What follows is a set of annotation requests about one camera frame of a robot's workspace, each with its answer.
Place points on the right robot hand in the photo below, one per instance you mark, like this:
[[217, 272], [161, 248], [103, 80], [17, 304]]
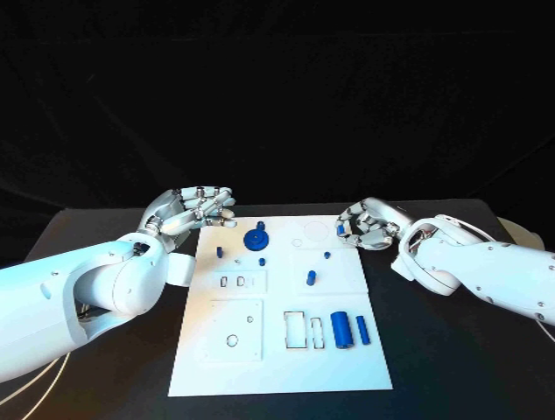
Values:
[[376, 226]]

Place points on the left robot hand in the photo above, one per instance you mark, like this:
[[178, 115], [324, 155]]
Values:
[[189, 211]]

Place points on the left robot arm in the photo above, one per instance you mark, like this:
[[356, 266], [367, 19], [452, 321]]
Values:
[[31, 295]]

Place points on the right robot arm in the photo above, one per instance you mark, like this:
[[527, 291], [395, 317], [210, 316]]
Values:
[[494, 272]]

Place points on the white task board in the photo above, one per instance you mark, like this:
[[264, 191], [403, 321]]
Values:
[[277, 305]]

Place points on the blue gear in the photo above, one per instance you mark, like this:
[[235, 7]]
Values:
[[255, 240]]

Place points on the medium blue peg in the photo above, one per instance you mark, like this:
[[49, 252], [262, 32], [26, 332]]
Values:
[[310, 277]]

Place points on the thin blue cylinder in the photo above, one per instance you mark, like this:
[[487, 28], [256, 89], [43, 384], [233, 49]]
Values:
[[362, 329]]

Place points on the thick blue cylinder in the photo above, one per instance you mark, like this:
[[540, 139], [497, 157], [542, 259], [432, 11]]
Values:
[[340, 329]]

